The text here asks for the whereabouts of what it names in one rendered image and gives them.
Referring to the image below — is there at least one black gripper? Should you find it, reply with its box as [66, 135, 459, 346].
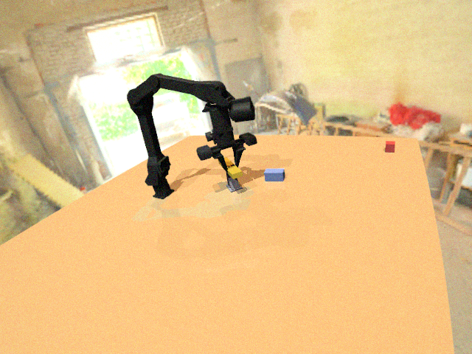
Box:
[196, 123, 257, 172]

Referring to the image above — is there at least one blue rectangular block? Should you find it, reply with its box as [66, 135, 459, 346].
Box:
[264, 168, 285, 181]

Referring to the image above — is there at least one yellow bar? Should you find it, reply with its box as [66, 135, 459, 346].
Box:
[218, 157, 243, 179]

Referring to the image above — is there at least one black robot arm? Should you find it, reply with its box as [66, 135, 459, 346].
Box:
[126, 73, 255, 199]

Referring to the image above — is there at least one small red block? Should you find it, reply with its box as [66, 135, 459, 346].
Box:
[385, 141, 395, 153]

